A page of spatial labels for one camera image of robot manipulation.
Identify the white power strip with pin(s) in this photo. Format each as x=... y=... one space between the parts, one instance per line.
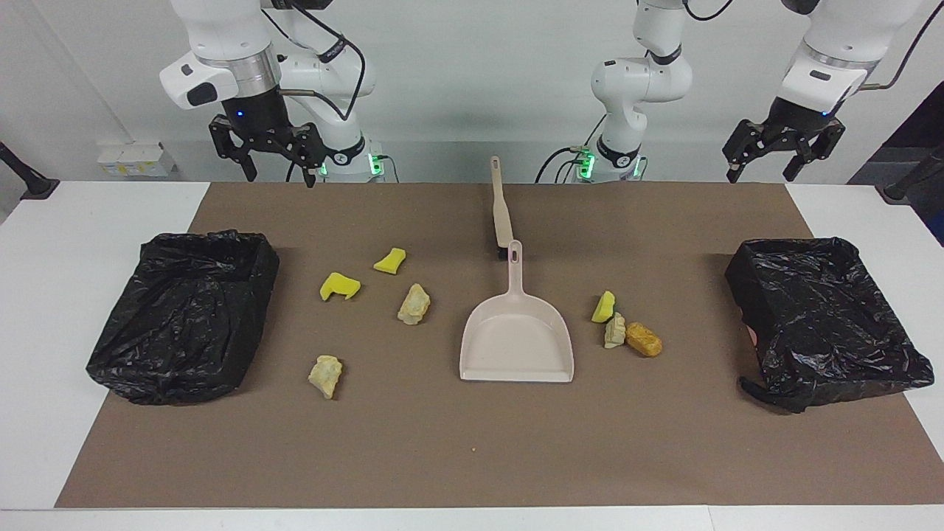
x=136 y=158

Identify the beige hand brush black bristles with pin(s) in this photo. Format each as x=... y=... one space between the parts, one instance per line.
x=501 y=214

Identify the beige plastic dustpan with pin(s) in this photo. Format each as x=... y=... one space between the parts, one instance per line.
x=516 y=339

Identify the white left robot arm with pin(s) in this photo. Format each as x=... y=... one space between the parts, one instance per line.
x=641 y=81

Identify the small beige sponge chunk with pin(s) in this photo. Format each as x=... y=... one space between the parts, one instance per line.
x=614 y=330

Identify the black clamp stand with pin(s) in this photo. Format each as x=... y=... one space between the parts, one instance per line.
x=33 y=184
x=911 y=177

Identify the notched yellow sponge piece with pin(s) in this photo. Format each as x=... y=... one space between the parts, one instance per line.
x=338 y=285

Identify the brown table mat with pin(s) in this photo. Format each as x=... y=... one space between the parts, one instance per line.
x=516 y=472

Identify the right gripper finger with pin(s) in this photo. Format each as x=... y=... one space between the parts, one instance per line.
x=311 y=151
x=232 y=140

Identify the bin lined with black bag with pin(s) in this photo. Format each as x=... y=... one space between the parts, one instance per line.
x=184 y=324
x=826 y=324

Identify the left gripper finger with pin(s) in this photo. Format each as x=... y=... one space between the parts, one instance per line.
x=746 y=141
x=818 y=144

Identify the dark blue panel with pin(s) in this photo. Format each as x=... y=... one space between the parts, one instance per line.
x=922 y=118

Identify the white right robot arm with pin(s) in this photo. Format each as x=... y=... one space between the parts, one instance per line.
x=221 y=29

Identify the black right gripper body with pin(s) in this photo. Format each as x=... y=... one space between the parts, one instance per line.
x=262 y=118

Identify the small curved yellow sponge piece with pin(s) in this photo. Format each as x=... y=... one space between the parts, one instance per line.
x=389 y=262

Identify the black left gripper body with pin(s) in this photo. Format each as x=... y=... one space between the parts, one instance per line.
x=800 y=127

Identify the orange sponge block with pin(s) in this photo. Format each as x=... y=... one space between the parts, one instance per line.
x=643 y=339

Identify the yellow and green sponge piece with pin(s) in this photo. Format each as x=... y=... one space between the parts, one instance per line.
x=602 y=307

